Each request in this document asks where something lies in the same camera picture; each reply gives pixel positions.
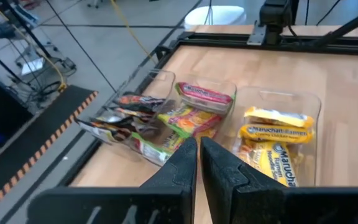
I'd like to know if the black orange-striped floor mat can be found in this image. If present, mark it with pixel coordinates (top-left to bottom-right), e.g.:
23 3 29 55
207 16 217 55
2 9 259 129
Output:
0 84 99 220

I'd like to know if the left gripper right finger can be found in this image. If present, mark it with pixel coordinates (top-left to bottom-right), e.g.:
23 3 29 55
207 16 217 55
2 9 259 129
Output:
200 136 358 224

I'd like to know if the yellow hanging cable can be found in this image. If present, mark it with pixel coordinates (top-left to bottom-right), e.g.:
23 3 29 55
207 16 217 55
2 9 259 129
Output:
109 0 158 65
0 0 68 93

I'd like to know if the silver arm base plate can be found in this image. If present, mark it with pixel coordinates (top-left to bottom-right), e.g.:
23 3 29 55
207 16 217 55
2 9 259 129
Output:
247 23 267 46

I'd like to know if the black computer tower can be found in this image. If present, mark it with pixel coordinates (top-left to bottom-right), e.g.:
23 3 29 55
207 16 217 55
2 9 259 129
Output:
0 70 34 149

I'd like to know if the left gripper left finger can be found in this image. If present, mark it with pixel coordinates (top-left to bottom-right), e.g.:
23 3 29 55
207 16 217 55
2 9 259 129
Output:
26 138 198 224

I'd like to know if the clear plastic bin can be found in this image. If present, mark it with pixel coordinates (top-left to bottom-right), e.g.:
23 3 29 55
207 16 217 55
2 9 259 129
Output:
225 86 322 187
99 68 177 150
129 74 237 167

